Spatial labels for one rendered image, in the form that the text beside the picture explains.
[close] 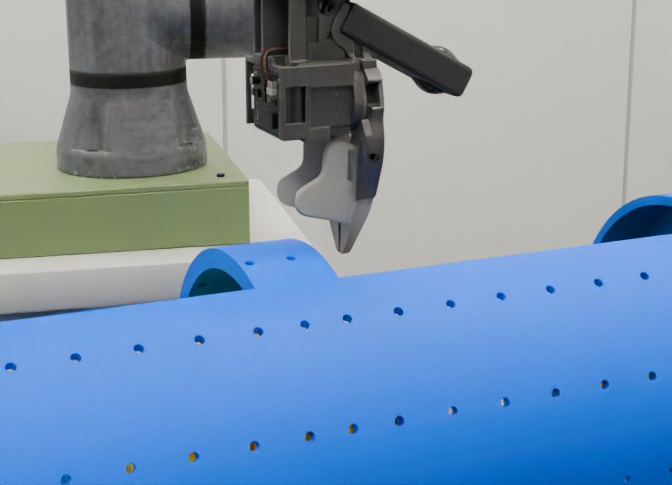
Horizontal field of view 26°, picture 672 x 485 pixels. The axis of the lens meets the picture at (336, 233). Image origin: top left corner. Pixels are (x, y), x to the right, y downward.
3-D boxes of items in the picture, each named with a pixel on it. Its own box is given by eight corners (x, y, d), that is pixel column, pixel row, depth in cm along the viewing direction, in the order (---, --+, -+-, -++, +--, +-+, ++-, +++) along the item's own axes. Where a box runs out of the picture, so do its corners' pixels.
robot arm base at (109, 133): (47, 155, 153) (41, 61, 150) (188, 144, 157) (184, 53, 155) (69, 184, 139) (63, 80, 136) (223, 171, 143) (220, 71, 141)
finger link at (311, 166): (271, 248, 112) (269, 130, 110) (341, 240, 115) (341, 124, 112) (286, 259, 109) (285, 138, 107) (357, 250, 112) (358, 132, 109)
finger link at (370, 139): (335, 190, 110) (335, 77, 108) (357, 188, 111) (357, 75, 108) (362, 204, 106) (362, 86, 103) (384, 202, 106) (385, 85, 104)
